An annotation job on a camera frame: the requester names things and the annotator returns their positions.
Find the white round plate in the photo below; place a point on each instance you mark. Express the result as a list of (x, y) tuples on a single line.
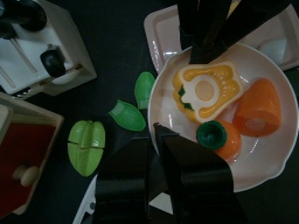
[(268, 163)]

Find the red wooden drawer box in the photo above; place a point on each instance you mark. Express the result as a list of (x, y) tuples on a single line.
[(22, 145)]

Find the orange toy carrot piece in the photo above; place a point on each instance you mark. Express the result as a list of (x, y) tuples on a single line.
[(260, 102)]

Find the green toy leaf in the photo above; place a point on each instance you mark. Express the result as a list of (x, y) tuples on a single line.
[(125, 116), (144, 87)]

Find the white toy knife block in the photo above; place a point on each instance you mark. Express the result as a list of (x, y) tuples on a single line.
[(26, 58)]

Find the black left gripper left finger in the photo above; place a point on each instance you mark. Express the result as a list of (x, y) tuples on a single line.
[(123, 198)]

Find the pale rectangular tray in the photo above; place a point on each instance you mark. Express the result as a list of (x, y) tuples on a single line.
[(163, 35)]

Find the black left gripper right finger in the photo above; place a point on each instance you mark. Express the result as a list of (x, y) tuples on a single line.
[(197, 186)]

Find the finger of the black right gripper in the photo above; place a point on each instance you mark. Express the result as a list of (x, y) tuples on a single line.
[(256, 14), (201, 29)]

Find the yellow toy pepper half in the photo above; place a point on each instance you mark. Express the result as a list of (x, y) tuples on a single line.
[(217, 96)]

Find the white toy egg half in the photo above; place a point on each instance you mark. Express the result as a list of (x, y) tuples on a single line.
[(272, 49)]

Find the light green sliced toy vegetable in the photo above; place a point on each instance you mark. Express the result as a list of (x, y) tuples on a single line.
[(85, 157)]

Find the orange toy tomato green stem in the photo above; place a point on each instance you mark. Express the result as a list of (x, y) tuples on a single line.
[(229, 145)]

